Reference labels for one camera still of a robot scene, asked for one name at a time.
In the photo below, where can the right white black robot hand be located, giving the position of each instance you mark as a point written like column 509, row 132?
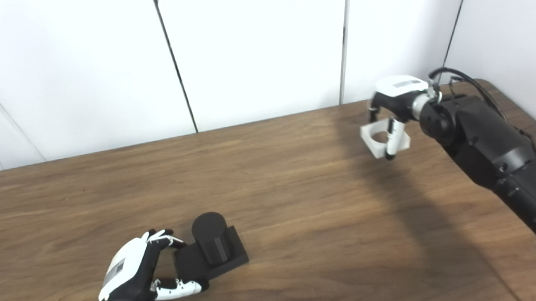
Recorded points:
column 399, row 93

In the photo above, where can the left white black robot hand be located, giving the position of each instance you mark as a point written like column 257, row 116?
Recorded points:
column 127, row 282

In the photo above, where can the white square piece with hole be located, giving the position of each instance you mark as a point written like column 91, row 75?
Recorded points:
column 369, row 139

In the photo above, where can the black peg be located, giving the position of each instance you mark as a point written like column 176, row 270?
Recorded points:
column 209, row 256

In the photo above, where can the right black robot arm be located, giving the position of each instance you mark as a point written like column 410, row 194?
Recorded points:
column 496, row 155

